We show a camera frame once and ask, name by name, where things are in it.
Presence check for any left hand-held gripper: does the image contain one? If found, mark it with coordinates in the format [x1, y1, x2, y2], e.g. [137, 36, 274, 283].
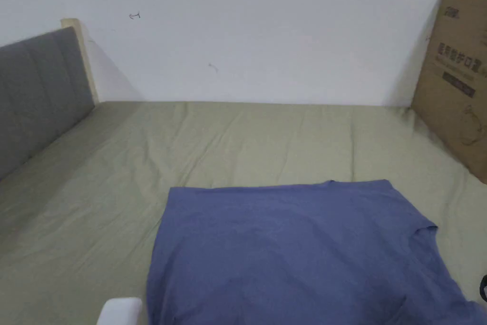
[97, 296, 143, 325]

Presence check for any bed with pale green sheet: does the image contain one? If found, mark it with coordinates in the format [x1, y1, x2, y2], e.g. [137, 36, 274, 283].
[0, 101, 487, 325]

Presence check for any brown cardboard carton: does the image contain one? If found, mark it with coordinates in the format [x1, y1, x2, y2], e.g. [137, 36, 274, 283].
[410, 0, 487, 183]

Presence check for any grey padded headboard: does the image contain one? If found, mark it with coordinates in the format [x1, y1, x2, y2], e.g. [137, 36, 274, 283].
[0, 18, 100, 182]

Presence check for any blue shirt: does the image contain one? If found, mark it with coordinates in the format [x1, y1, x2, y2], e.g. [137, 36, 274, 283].
[146, 179, 487, 325]

